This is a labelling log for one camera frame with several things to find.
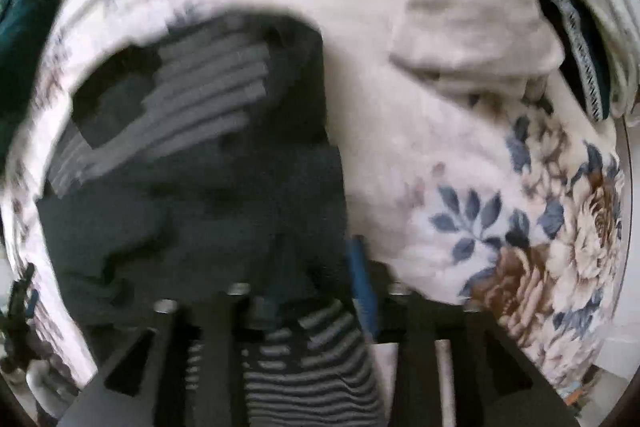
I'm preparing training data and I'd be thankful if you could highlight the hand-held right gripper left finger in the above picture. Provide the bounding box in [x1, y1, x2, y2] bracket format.
[57, 283, 275, 427]

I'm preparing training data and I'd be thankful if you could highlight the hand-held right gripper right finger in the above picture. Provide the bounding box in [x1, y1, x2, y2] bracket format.
[346, 236, 582, 427]

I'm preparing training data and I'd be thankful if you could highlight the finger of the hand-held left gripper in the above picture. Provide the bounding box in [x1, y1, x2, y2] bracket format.
[1, 263, 40, 370]

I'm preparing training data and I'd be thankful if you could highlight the dark grey striped shirt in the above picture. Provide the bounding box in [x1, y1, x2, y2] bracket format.
[36, 6, 388, 427]

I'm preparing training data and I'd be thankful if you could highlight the white floral blanket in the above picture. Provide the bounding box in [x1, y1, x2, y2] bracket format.
[0, 0, 630, 410]

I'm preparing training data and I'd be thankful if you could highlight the beige cloth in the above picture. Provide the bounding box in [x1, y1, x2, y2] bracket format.
[389, 0, 567, 104]

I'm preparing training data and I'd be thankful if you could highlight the dark cloth with teal trim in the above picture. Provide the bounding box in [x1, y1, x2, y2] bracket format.
[520, 0, 614, 124]

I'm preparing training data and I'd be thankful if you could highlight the white folded cloth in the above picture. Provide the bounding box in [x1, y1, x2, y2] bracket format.
[530, 0, 640, 118]

